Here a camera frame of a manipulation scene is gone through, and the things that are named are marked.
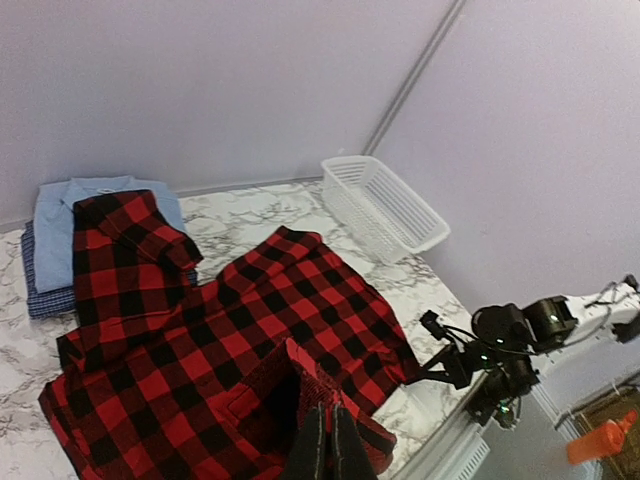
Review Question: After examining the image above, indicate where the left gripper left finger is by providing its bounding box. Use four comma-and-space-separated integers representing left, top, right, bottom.
287, 407, 327, 480

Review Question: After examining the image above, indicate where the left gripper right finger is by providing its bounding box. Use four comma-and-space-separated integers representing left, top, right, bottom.
331, 405, 377, 480

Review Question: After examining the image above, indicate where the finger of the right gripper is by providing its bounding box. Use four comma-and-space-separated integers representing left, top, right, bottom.
422, 344, 458, 370
402, 368, 452, 386

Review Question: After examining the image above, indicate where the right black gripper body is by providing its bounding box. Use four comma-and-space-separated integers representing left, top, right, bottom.
442, 341, 540, 426

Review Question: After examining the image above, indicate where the white plastic basket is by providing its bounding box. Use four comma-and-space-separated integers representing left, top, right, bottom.
321, 155, 451, 264

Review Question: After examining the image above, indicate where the red black plaid shirt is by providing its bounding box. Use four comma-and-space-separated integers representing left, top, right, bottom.
39, 190, 419, 479

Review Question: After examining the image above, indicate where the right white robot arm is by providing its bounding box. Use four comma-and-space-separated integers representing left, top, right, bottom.
409, 275, 639, 425

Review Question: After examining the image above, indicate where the orange object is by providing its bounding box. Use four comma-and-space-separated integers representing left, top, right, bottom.
566, 410, 638, 465

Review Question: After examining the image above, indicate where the blue checked folded shirt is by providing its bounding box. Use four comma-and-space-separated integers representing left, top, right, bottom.
21, 221, 75, 320

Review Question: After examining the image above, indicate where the light blue folded shirt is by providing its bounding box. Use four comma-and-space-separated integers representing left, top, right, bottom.
33, 176, 186, 293

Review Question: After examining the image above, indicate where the right aluminium corner post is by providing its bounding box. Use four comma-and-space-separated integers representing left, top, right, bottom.
361, 0, 467, 156

